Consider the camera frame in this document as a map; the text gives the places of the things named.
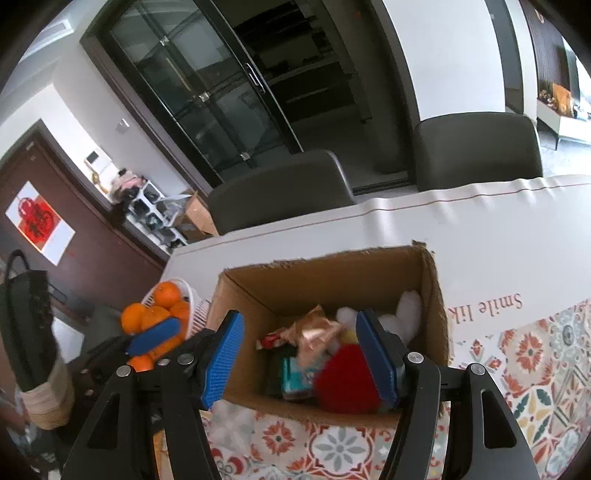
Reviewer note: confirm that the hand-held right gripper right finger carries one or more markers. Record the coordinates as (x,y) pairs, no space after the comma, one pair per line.
(376,364)

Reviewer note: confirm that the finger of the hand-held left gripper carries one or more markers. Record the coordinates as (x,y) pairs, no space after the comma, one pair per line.
(154,337)

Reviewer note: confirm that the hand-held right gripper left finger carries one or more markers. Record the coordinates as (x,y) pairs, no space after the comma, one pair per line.
(221,364)

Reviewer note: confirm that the red plush pompom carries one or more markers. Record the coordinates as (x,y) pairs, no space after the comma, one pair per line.
(346,378)

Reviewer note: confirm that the gold and red small trinket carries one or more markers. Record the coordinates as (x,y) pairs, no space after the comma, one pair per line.
(272,340)

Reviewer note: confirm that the white plush toy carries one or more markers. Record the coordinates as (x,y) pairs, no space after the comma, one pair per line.
(408,314)

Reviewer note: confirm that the rose gold foil packet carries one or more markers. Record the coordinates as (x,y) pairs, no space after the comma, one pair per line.
(318,339)

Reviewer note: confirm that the blue tissue pack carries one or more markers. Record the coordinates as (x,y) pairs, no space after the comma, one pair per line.
(295,378)

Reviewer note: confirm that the brown cardboard box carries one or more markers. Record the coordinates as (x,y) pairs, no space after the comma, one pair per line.
(323,286)

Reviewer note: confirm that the orange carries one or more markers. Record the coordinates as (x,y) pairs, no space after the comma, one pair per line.
(133,318)
(154,316)
(141,363)
(181,311)
(166,293)

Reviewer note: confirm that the white plastic fruit basket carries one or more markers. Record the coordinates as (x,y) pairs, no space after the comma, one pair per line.
(194,304)

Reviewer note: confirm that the red and white door poster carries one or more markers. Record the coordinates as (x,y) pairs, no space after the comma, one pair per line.
(39,221)

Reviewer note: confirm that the brown entrance door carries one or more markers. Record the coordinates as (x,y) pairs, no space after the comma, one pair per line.
(92,240)

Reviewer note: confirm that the white shoe rack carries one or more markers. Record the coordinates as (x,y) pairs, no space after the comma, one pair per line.
(152,217)

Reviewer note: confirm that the cardboard box with grey bag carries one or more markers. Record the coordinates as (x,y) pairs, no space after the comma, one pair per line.
(194,217)

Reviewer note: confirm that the pile of clothes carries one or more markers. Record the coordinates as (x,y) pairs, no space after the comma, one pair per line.
(127,182)

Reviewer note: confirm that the grey dining chair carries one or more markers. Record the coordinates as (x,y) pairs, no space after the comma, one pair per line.
(475,152)
(277,194)

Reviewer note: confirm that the white patterned tablecloth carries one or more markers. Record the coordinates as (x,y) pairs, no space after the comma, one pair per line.
(508,221)

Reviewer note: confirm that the dark glass sliding door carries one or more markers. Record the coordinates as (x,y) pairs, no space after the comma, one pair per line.
(184,83)

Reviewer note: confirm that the white television cabinet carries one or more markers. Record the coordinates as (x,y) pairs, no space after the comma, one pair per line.
(568,127)

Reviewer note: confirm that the yellow paper bag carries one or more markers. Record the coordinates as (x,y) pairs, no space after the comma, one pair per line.
(563,98)

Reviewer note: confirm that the dark interior door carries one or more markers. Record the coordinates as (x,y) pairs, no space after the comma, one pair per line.
(508,55)

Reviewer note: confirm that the white wall intercom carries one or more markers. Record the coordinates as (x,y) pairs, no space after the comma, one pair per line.
(94,160)

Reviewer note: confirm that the white light switch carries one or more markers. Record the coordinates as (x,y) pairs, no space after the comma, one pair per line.
(122,125)

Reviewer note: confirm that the dark slatted wall panel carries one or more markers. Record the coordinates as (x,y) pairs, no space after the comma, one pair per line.
(547,46)

